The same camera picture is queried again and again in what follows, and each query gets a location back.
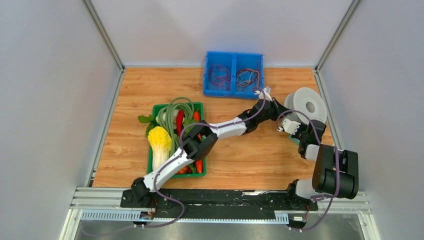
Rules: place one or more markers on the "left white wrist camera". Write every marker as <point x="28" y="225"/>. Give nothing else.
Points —
<point x="264" y="93"/>

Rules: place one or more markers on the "small orange carrot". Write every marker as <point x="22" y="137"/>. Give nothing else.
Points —
<point x="197" y="116"/>

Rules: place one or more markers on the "green plastic tray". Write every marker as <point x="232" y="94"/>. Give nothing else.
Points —
<point x="198" y="107"/>

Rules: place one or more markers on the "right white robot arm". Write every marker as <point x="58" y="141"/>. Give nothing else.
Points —
<point x="336" y="172"/>

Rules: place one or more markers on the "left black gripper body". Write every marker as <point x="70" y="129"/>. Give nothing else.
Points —
<point x="274" y="112"/>

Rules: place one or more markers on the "blue two-compartment bin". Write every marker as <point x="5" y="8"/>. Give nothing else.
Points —
<point x="232" y="74"/>

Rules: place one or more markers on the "white perforated spool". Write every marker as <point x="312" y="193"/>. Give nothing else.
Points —
<point x="309" y="102"/>

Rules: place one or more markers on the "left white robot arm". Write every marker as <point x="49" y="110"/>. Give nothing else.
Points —
<point x="195" y="143"/>

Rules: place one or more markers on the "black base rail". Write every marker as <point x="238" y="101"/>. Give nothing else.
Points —
<point x="220" y="205"/>

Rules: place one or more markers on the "green spinach leaf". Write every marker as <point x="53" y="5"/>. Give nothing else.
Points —
<point x="187" y="124"/>

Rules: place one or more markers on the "orange pumpkin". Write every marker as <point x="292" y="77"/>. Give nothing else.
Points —
<point x="184" y="170"/>

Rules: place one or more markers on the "green white small box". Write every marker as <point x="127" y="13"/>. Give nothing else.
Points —
<point x="294" y="139"/>

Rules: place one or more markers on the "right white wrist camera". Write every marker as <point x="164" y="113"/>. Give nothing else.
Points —
<point x="289" y="126"/>

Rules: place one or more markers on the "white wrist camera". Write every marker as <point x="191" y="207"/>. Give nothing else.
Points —
<point x="289" y="126"/>
<point x="264" y="93"/>

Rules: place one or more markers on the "green long beans bundle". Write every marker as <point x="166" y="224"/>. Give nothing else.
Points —
<point x="165" y="117"/>

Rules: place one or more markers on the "large orange carrot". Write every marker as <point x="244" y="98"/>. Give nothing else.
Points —
<point x="199" y="166"/>

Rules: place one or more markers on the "green cilantro leaf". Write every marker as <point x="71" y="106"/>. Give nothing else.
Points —
<point x="148" y="120"/>

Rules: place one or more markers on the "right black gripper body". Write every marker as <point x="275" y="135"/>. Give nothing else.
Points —
<point x="300" y="133"/>

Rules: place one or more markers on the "red chili pepper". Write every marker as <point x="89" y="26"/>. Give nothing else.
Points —
<point x="180" y="122"/>

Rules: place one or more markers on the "yellow napa cabbage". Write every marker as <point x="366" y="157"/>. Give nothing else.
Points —
<point x="161" y="145"/>

